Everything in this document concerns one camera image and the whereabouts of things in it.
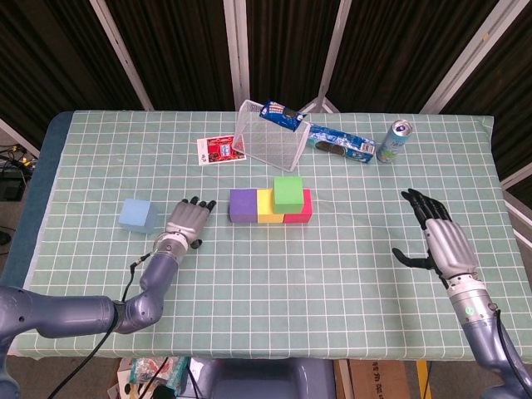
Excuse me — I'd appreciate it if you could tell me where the plastic bag with items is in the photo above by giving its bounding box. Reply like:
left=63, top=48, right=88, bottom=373
left=107, top=356, right=192, bottom=399

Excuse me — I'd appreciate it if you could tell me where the white frame post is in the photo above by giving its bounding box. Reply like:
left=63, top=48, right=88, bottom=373
left=0, top=117, right=42, bottom=159
left=223, top=0, right=251, bottom=112
left=89, top=0, right=155, bottom=111
left=500, top=164, right=532, bottom=190
left=502, top=190, right=532, bottom=246
left=298, top=0, right=352, bottom=114
left=418, top=0, right=515, bottom=114

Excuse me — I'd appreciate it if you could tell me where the magenta foam cube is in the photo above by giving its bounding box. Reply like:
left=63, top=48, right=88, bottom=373
left=283, top=189, right=313, bottom=226

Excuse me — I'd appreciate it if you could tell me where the green checked tablecloth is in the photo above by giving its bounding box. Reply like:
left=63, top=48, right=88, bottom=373
left=24, top=108, right=510, bottom=362

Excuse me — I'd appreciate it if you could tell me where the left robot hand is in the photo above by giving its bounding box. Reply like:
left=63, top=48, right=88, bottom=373
left=164, top=195, right=218, bottom=250

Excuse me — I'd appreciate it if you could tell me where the purple foam cube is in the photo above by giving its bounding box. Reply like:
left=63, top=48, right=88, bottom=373
left=229, top=188, right=259, bottom=224

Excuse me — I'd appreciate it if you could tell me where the green foam cube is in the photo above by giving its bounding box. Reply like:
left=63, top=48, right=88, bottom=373
left=273, top=175, right=304, bottom=214

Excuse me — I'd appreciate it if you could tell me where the white wire mesh basket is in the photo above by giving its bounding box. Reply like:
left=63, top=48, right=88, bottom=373
left=231, top=99, right=313, bottom=173

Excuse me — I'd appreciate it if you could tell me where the light blue drink can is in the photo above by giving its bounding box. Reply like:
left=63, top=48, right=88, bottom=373
left=376, top=119, right=415, bottom=165

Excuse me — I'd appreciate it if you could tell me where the brown cardboard box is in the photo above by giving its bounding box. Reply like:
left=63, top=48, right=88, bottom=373
left=347, top=359, right=421, bottom=399

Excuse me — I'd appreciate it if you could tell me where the red and white card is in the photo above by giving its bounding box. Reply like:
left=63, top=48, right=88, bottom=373
left=196, top=134, right=247, bottom=167

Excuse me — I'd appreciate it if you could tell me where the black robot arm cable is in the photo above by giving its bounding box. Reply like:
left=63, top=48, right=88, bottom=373
left=45, top=251, right=161, bottom=399
left=492, top=307, right=530, bottom=399

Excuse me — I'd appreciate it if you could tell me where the yellow foam cube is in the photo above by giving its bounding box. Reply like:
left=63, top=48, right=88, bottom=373
left=256, top=189, right=288, bottom=225

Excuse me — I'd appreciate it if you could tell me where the grey robot torso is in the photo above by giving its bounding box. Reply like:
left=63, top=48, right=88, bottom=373
left=193, top=357, right=338, bottom=399

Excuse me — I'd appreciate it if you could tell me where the black equipment with cables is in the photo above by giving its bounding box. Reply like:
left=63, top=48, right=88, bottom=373
left=0, top=140, right=37, bottom=200

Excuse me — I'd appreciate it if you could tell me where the long blue cookie package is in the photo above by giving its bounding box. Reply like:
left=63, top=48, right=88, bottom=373
left=305, top=123, right=377, bottom=164

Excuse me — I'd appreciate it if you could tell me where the light blue foam cube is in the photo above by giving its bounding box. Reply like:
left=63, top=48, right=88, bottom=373
left=117, top=198, right=159, bottom=236

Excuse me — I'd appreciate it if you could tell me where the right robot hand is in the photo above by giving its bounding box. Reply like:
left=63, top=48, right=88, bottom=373
left=392, top=188, right=479, bottom=288

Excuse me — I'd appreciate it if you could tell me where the small blue cookie packet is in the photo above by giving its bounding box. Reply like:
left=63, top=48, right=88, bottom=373
left=259, top=99, right=308, bottom=133

